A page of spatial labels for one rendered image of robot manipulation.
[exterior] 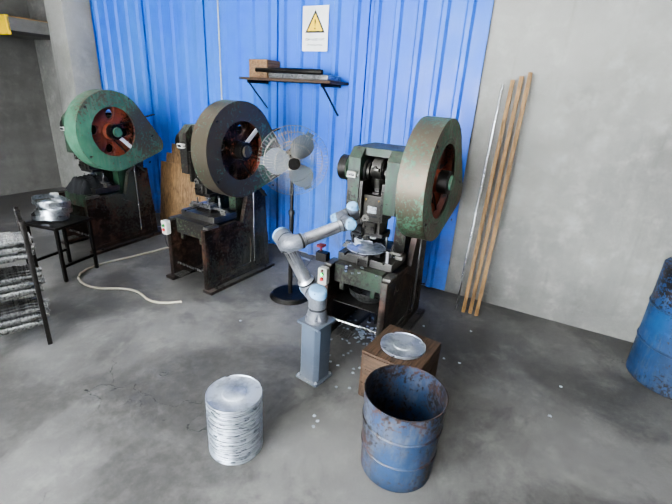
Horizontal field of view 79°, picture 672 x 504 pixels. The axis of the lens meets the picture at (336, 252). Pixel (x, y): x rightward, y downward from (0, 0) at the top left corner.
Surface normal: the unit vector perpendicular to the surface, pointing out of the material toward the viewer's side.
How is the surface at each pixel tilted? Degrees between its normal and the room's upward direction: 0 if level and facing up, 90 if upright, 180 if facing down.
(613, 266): 90
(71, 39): 90
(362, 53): 90
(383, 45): 90
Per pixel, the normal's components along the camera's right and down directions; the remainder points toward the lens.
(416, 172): -0.46, 0.01
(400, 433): -0.27, 0.37
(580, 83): -0.50, 0.29
